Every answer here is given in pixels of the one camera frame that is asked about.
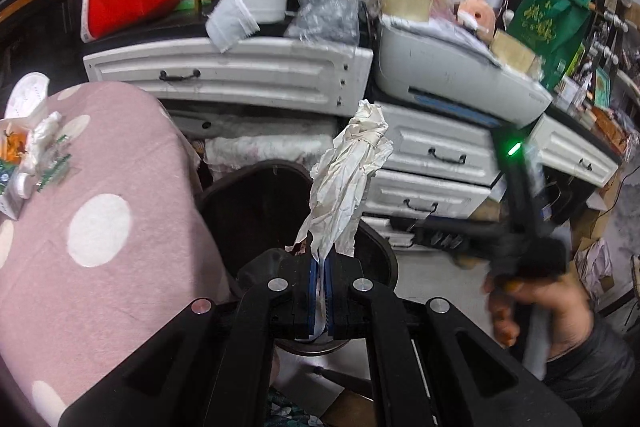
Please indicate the tan cardboard box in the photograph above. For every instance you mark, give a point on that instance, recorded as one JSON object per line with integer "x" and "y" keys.
{"x": 517, "y": 54}

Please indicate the cardboard box on floor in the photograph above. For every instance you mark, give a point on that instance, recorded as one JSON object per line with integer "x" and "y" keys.
{"x": 600, "y": 252}

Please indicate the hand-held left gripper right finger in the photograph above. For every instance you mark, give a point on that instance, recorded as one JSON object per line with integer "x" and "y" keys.
{"x": 328, "y": 292}

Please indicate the pink polka dot tablecloth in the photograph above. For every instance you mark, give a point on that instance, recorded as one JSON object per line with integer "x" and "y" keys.
{"x": 125, "y": 282}

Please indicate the person's right hand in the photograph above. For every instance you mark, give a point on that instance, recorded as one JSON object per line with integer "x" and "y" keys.
{"x": 560, "y": 317}

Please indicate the white printer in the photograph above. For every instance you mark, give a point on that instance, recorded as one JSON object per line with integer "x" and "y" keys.
{"x": 450, "y": 67}

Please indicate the grey plastic bag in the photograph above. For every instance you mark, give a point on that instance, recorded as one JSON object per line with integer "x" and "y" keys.
{"x": 325, "y": 17}

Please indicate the orange peels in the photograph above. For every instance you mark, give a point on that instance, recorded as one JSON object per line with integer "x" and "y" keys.
{"x": 11, "y": 147}

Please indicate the grey metal rod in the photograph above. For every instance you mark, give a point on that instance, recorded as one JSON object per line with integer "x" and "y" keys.
{"x": 345, "y": 379}

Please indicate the white paper lid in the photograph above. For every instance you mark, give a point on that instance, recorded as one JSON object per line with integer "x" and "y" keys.
{"x": 27, "y": 94}

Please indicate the long white drawer front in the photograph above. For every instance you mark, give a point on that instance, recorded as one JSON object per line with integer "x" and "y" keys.
{"x": 250, "y": 72}

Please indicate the white tissue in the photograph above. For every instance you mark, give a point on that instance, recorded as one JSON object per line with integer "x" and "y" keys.
{"x": 45, "y": 137}

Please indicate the white paper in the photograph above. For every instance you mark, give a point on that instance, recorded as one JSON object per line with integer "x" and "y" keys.
{"x": 345, "y": 177}

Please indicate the pink plush doll head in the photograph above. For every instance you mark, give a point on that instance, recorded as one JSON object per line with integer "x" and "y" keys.
{"x": 477, "y": 19}

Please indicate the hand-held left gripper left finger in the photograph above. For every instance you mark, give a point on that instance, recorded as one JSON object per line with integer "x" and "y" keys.
{"x": 313, "y": 292}

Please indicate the green shopping bag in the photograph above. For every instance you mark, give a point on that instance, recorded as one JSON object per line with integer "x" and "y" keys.
{"x": 545, "y": 27}

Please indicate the dark wall shelf unit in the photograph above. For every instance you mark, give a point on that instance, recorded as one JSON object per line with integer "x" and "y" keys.
{"x": 605, "y": 7}

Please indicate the person's right forearm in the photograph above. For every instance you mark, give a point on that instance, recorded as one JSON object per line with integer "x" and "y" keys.
{"x": 595, "y": 372}

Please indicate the green edged clear packets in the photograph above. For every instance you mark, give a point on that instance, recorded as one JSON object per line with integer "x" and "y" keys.
{"x": 55, "y": 167}

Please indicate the black trash bin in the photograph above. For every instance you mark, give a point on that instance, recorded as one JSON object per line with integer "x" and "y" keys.
{"x": 250, "y": 207}

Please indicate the crushed white paper cup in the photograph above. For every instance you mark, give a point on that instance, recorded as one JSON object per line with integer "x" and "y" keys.
{"x": 230, "y": 22}

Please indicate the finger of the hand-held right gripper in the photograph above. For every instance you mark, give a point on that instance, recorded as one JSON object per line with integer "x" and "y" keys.
{"x": 450, "y": 229}

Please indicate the folded white quilt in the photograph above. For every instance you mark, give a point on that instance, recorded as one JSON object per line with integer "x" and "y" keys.
{"x": 260, "y": 152}

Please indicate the flat brown cardboard piece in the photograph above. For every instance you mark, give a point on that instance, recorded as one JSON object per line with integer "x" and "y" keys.
{"x": 350, "y": 409}

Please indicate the beige box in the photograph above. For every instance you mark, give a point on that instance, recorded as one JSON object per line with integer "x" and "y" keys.
{"x": 405, "y": 4}

